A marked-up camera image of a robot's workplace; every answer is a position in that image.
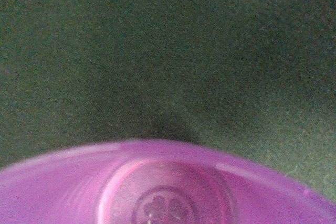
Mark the purple plastic cup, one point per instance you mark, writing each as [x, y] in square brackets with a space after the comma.
[154, 182]

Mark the black tablecloth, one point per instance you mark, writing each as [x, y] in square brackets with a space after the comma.
[255, 78]

